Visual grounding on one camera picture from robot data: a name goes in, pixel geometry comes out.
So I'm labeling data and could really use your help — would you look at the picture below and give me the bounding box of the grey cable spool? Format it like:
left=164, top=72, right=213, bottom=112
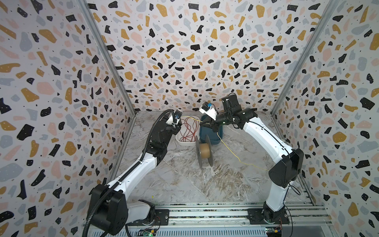
left=195, top=135, right=214, bottom=169

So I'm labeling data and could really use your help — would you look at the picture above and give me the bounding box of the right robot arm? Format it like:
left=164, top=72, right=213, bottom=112
left=200, top=93, right=305, bottom=224

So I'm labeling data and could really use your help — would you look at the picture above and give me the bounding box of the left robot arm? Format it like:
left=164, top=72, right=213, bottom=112
left=82, top=110, right=182, bottom=237

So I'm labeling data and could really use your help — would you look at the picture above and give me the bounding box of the teal plastic bin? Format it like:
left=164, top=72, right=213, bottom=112
left=199, top=115, right=223, bottom=145

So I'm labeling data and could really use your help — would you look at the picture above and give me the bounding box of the white plastic bin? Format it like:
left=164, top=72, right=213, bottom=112
left=175, top=116, right=201, bottom=146

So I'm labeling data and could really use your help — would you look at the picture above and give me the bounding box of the left green circuit board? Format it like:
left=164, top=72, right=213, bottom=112
left=136, top=229, right=157, bottom=237

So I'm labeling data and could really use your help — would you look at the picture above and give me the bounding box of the green circuit board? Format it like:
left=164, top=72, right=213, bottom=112
left=136, top=229, right=157, bottom=237
left=265, top=227, right=282, bottom=237

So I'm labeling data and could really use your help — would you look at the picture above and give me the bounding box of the right green circuit board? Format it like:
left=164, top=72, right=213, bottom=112
left=265, top=227, right=282, bottom=237

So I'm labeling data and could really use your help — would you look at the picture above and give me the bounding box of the red cable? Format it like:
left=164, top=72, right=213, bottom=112
left=179, top=116, right=200, bottom=143

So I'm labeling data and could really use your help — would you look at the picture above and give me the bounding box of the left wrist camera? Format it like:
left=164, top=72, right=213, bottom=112
left=166, top=110, right=183, bottom=126

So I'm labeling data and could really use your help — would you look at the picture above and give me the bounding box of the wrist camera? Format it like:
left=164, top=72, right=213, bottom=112
left=166, top=110, right=183, bottom=126
left=199, top=102, right=218, bottom=120

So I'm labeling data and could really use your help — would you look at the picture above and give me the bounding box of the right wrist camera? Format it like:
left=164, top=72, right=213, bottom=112
left=199, top=102, right=218, bottom=120

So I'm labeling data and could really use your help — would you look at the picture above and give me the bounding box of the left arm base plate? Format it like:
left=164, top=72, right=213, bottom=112
left=128, top=209, right=170, bottom=227

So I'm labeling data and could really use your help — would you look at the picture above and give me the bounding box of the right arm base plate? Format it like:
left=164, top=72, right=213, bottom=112
left=247, top=207, right=290, bottom=225

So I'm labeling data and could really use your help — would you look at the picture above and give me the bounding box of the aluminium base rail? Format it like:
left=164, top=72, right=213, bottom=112
left=82, top=202, right=335, bottom=237

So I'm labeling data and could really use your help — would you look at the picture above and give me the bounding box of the left aluminium corner post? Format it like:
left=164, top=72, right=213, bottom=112
left=77, top=0, right=136, bottom=117

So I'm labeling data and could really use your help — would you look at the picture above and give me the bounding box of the aluminium corner post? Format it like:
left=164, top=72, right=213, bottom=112
left=77, top=0, right=136, bottom=117
left=270, top=0, right=339, bottom=117

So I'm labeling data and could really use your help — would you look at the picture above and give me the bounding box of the right aluminium corner post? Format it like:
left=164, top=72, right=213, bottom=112
left=270, top=0, right=339, bottom=117

